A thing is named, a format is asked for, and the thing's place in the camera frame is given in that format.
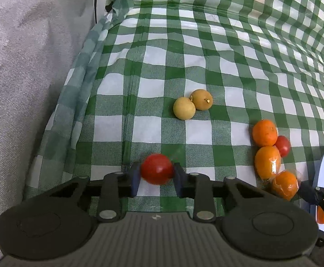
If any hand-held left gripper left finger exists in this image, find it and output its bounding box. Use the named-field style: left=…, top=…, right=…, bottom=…
left=49, top=162, right=142, bottom=223

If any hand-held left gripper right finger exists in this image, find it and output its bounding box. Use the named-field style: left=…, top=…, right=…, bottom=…
left=172, top=164, right=266, bottom=223

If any red tomato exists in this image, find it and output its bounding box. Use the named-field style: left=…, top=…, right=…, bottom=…
left=140, top=154, right=175, bottom=186
left=274, top=135, right=291, bottom=158

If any plastic-wrapped orange mandarin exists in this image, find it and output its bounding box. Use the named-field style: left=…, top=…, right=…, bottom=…
left=271, top=170, right=302, bottom=201
left=255, top=146, right=282, bottom=180

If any pale yellow longan fruit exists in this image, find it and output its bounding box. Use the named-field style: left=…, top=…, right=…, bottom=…
left=173, top=97, right=196, bottom=120

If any brown longan fruit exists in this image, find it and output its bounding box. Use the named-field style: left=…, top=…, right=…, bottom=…
left=190, top=89, right=213, bottom=111

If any green white checked cloth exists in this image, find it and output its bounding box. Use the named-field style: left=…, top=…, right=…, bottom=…
left=23, top=0, right=324, bottom=220

